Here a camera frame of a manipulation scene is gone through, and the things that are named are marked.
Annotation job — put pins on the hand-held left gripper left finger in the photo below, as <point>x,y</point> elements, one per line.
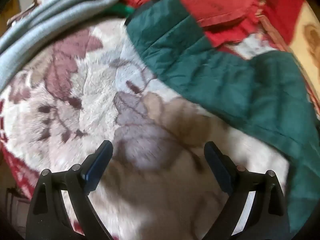
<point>98,163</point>

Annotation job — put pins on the light blue folded garment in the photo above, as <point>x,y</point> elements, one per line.
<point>45,17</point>

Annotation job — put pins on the dark green quilted jacket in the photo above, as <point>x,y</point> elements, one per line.
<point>225,80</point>

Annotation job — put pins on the floral white plush blanket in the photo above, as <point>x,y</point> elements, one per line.
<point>87,100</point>

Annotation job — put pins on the red and cream rose blanket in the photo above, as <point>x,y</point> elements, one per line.
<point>295,17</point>

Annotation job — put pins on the bright green cloth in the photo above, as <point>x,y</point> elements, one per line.
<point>122,10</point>

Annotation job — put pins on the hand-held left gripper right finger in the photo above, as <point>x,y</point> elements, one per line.
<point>217,163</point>

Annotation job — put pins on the red heart-shaped ruffled pillow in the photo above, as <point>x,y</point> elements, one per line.
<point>212,0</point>

